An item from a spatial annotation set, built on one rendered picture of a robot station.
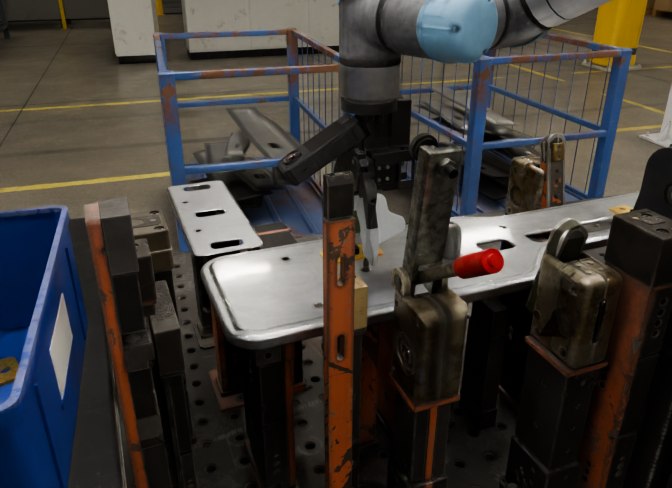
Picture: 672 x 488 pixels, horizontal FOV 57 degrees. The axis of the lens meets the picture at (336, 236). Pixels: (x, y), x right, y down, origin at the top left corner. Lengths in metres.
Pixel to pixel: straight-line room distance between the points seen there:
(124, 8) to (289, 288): 7.79
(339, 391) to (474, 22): 0.41
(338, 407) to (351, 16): 0.44
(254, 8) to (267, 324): 8.02
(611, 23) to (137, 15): 5.72
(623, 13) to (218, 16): 4.92
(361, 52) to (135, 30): 7.79
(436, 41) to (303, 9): 8.14
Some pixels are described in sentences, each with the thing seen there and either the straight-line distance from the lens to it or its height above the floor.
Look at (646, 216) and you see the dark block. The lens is 0.77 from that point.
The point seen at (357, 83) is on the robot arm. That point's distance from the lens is 0.75.
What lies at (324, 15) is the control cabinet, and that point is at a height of 0.50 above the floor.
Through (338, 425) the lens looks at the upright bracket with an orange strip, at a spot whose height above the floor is 0.91.
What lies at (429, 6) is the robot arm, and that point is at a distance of 0.67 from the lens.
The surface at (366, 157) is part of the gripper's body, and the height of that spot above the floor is 1.15.
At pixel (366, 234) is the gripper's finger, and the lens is 0.78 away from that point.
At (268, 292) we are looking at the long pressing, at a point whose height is 1.00.
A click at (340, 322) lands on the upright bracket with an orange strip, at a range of 0.63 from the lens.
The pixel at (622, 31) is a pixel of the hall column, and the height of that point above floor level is 0.45.
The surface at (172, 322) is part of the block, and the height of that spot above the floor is 1.00.
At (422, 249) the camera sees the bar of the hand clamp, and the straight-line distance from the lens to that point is 0.64.
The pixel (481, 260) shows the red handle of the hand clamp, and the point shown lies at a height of 1.14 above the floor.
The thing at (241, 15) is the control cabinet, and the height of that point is 0.54.
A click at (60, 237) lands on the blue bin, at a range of 0.58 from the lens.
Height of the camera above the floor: 1.39
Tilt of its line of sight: 25 degrees down
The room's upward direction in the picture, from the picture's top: straight up
